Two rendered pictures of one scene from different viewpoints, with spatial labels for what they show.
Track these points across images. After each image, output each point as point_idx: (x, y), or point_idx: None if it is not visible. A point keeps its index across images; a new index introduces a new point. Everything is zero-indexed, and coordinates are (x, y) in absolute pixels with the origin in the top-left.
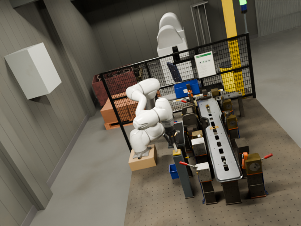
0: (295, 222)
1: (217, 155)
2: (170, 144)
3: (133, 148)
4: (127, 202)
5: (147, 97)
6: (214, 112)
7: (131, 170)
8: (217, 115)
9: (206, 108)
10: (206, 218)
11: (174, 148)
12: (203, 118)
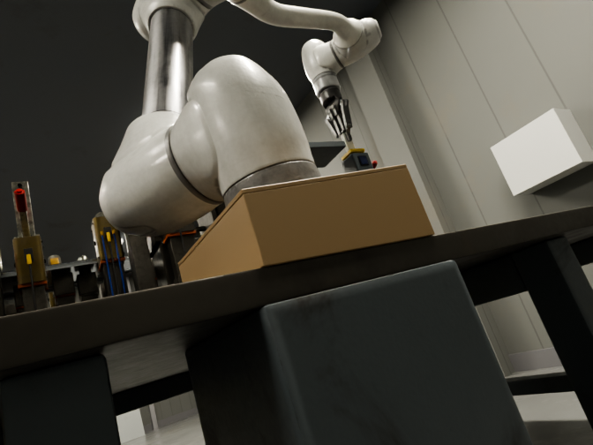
0: None
1: None
2: (349, 129)
3: (305, 136)
4: (576, 208)
5: (201, 21)
6: (100, 274)
7: (432, 229)
8: (130, 270)
9: (52, 275)
10: None
11: (352, 142)
12: (127, 257)
